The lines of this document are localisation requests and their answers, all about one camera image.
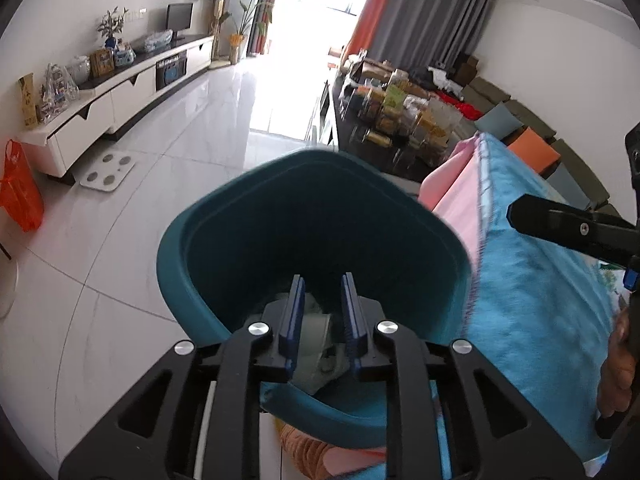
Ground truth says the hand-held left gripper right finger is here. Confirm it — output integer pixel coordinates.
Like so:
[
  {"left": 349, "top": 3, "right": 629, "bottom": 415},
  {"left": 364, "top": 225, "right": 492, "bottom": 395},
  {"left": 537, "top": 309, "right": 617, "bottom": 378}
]
[{"left": 340, "top": 272, "right": 586, "bottom": 480}]

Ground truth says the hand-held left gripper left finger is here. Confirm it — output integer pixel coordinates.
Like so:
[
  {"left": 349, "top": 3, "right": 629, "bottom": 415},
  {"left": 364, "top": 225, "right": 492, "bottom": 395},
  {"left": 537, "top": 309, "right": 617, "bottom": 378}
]
[{"left": 59, "top": 274, "right": 307, "bottom": 480}]

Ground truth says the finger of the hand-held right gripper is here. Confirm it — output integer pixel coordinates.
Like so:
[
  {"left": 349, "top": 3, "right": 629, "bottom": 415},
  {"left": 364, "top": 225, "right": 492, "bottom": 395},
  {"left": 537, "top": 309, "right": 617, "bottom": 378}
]
[
  {"left": 624, "top": 127, "right": 640, "bottom": 201},
  {"left": 506, "top": 192, "right": 640, "bottom": 266}
]

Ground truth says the grey cloth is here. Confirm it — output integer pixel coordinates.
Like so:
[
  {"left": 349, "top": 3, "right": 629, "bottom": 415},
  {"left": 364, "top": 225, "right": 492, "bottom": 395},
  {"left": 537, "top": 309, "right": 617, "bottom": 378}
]
[{"left": 294, "top": 292, "right": 352, "bottom": 396}]

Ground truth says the teal plastic bin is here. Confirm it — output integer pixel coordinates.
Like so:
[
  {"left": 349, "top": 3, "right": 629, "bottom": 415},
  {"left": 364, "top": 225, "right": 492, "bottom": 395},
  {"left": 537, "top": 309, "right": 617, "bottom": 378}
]
[{"left": 156, "top": 149, "right": 473, "bottom": 448}]

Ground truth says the person's right hand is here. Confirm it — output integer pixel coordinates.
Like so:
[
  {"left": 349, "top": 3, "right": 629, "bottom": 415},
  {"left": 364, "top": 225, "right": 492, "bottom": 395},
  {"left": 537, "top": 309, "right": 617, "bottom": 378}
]
[{"left": 596, "top": 305, "right": 633, "bottom": 420}]

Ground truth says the grey blue cushion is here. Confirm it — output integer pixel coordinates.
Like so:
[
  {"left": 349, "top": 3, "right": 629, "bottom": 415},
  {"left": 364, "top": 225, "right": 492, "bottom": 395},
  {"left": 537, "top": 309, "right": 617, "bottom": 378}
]
[{"left": 547, "top": 162, "right": 588, "bottom": 211}]

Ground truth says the olive green sofa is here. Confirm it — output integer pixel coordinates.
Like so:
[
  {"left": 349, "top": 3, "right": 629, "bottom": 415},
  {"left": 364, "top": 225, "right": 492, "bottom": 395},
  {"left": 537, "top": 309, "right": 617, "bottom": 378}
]
[{"left": 450, "top": 75, "right": 621, "bottom": 211}]

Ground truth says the blue fleece blanket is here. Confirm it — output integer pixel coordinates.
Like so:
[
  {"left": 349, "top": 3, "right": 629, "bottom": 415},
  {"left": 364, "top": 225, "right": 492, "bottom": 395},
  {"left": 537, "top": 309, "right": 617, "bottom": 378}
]
[{"left": 260, "top": 132, "right": 621, "bottom": 480}]

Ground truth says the orange cushion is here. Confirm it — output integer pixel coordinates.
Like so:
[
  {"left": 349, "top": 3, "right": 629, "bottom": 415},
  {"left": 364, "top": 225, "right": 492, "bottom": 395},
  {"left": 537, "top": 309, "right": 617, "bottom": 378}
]
[{"left": 507, "top": 127, "right": 561, "bottom": 173}]

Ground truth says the pink cloth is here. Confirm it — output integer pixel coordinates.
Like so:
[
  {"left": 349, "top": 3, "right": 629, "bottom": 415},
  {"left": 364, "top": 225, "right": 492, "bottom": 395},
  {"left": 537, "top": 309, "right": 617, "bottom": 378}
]
[{"left": 419, "top": 132, "right": 483, "bottom": 261}]

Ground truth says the pale blue cushion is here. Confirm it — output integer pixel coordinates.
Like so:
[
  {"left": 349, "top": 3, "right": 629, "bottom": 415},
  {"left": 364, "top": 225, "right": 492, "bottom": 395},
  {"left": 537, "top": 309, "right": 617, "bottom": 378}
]
[{"left": 475, "top": 101, "right": 521, "bottom": 146}]

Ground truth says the red cloth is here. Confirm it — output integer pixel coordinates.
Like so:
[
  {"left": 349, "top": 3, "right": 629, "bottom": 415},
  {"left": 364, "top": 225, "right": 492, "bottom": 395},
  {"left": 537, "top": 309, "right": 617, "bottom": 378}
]
[{"left": 435, "top": 87, "right": 486, "bottom": 121}]

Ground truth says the white cloth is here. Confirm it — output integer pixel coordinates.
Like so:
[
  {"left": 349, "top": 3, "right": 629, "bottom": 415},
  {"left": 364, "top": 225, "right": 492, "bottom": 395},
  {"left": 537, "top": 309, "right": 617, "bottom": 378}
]
[{"left": 427, "top": 67, "right": 471, "bottom": 96}]

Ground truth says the dark coffee table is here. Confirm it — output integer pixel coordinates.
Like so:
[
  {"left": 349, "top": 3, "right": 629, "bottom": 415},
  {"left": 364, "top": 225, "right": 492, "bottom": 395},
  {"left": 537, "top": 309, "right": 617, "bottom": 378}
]
[{"left": 327, "top": 72, "right": 481, "bottom": 196}]

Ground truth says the group of food jars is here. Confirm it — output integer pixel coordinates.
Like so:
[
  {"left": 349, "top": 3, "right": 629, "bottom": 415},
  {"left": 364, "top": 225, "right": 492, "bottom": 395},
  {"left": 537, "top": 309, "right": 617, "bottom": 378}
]
[{"left": 340, "top": 67, "right": 466, "bottom": 161}]

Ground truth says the white bathroom scale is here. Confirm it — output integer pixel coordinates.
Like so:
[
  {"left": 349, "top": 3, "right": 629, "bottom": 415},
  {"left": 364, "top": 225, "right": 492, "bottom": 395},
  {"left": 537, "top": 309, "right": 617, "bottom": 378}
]
[{"left": 80, "top": 152, "right": 137, "bottom": 192}]

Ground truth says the tall plant in yellow pot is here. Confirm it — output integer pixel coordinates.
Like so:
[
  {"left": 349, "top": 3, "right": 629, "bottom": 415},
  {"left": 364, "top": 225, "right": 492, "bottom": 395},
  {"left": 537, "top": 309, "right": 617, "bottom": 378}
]
[{"left": 227, "top": 0, "right": 275, "bottom": 65}]

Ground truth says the white and black TV stand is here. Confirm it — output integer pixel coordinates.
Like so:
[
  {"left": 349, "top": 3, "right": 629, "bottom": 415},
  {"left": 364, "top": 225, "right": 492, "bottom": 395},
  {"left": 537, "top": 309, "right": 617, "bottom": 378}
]
[{"left": 19, "top": 35, "right": 216, "bottom": 178}]

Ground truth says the orange plastic bag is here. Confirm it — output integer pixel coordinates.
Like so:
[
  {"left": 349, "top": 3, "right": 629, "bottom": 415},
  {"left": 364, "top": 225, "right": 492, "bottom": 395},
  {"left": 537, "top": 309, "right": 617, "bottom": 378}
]
[{"left": 0, "top": 139, "right": 45, "bottom": 233}]

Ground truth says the clear plastic bundle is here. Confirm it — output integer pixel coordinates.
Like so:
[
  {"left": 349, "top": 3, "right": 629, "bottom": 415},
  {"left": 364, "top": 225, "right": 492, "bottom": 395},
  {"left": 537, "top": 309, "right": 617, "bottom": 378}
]
[{"left": 144, "top": 30, "right": 173, "bottom": 53}]

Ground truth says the striped grey orange curtain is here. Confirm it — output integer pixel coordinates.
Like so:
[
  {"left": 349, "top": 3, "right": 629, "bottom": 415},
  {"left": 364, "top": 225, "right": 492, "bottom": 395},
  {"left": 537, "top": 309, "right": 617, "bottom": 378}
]
[{"left": 247, "top": 0, "right": 286, "bottom": 56}]

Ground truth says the decorated brown box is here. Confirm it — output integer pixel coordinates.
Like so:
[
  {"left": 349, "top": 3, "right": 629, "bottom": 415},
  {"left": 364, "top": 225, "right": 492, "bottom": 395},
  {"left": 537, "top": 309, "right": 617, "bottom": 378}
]
[{"left": 90, "top": 49, "right": 117, "bottom": 78}]

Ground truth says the black monitor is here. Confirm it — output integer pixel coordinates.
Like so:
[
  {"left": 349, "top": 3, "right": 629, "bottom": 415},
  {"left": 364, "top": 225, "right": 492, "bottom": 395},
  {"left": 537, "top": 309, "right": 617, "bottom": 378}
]
[{"left": 166, "top": 2, "right": 194, "bottom": 41}]

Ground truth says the clear glass bottle set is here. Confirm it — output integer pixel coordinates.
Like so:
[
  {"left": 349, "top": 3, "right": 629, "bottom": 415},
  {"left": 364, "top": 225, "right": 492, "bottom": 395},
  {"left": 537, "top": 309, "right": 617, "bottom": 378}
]
[{"left": 39, "top": 63, "right": 81, "bottom": 123}]

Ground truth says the clear glass jar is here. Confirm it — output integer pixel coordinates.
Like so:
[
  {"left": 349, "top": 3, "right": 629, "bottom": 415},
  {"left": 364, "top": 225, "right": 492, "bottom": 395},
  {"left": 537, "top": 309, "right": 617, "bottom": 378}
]
[{"left": 67, "top": 55, "right": 92, "bottom": 86}]

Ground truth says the tall yellow box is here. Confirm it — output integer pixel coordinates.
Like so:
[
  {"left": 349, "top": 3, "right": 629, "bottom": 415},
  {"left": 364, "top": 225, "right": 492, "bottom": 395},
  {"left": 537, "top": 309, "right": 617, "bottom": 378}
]
[{"left": 19, "top": 74, "right": 40, "bottom": 128}]

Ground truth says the small plant in blue vase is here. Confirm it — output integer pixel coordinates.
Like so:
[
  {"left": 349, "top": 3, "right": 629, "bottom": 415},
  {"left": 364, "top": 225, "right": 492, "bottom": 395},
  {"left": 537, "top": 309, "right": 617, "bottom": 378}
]
[{"left": 96, "top": 6, "right": 129, "bottom": 51}]

